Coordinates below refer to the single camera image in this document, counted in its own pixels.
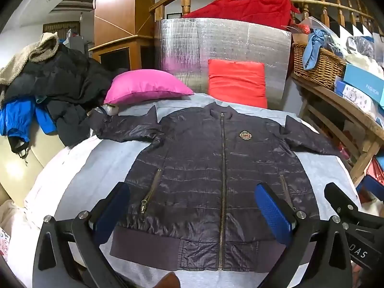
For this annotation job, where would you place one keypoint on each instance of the pink pillow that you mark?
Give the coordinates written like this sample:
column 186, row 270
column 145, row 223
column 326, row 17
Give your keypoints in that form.
column 147, row 85

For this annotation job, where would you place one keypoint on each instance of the blue jacket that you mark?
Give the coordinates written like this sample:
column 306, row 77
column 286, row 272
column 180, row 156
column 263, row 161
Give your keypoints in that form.
column 16, row 117

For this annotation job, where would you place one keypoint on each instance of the red box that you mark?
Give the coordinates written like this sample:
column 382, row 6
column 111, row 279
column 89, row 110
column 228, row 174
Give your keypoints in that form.
column 375, row 171

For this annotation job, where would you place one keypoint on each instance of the red-orange pillow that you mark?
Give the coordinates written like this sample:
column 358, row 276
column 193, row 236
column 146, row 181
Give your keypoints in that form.
column 237, row 81

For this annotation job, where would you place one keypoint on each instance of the dark quilted jacket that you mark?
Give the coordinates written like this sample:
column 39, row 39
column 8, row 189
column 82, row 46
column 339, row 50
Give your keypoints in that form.
column 195, row 162

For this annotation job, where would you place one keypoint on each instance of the red blanket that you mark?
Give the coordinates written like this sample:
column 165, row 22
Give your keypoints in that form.
column 249, row 7

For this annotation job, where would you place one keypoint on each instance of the wooden table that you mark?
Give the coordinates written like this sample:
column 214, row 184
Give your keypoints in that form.
column 369, row 132

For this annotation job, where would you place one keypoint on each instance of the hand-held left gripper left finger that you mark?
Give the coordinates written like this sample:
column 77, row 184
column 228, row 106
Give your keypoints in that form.
column 112, row 213

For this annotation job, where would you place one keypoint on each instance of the wicker basket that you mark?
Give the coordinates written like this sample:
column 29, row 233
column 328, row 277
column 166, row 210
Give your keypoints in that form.
column 324, row 66

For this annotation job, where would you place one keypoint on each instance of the light blue box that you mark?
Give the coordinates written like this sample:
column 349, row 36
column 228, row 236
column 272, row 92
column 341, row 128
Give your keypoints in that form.
column 360, row 81

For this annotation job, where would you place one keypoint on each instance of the plastic-wrapped bedding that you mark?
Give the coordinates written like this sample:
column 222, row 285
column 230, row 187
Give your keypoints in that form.
column 363, row 46

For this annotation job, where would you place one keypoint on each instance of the clear plastic bag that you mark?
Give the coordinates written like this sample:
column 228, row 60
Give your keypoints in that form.
column 109, row 110

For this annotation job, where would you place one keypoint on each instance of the silver foil mat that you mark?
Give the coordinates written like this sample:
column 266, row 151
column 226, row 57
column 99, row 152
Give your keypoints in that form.
column 210, row 39

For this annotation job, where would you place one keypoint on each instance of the grey bed sheet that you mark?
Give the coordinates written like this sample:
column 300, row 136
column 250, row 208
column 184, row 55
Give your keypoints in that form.
column 99, row 162

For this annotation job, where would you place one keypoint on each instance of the wooden stair railing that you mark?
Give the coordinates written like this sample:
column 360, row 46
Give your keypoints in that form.
column 186, row 3

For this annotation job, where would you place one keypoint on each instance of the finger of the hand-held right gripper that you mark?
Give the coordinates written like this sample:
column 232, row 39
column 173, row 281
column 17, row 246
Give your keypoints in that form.
column 342, row 201

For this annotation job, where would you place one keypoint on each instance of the beige fleece garment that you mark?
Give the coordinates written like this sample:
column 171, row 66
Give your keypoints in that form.
column 18, row 63

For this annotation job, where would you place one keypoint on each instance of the blue cloth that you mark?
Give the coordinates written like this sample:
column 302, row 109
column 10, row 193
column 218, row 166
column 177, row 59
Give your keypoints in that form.
column 312, row 51

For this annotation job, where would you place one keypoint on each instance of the wooden cabinet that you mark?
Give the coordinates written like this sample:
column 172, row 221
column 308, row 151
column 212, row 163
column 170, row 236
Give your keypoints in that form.
column 117, row 6

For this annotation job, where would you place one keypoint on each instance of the cream sofa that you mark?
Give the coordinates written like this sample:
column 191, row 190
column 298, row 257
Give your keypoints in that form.
column 18, row 171

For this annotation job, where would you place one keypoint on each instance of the white quilt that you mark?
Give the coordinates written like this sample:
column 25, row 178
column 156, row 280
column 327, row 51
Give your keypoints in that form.
column 15, row 231

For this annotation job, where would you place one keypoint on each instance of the white patterned box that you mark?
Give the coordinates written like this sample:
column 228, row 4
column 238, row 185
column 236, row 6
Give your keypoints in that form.
column 355, row 96

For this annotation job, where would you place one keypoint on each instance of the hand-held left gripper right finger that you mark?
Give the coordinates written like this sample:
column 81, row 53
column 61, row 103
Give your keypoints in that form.
column 273, row 216

